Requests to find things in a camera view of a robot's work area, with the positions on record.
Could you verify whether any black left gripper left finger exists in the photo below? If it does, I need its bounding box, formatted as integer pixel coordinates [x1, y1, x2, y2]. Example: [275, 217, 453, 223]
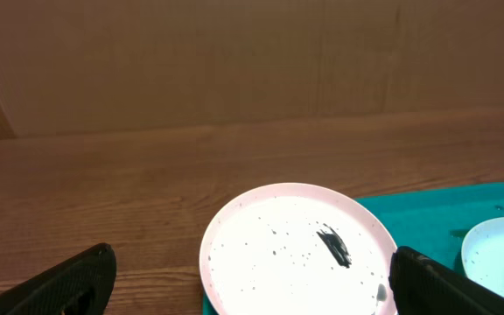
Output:
[0, 243, 116, 315]

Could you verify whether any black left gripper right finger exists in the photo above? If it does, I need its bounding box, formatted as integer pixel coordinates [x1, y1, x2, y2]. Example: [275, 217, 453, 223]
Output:
[388, 246, 504, 315]

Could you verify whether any light blue plate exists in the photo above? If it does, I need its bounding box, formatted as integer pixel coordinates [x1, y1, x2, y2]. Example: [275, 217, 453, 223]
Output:
[461, 217, 504, 297]

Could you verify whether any pink speckled plate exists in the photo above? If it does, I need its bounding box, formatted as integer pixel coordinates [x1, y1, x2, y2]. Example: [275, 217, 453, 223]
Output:
[199, 183, 397, 314]

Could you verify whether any teal plastic tray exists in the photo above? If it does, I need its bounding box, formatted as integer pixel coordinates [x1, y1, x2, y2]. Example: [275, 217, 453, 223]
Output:
[202, 183, 504, 314]

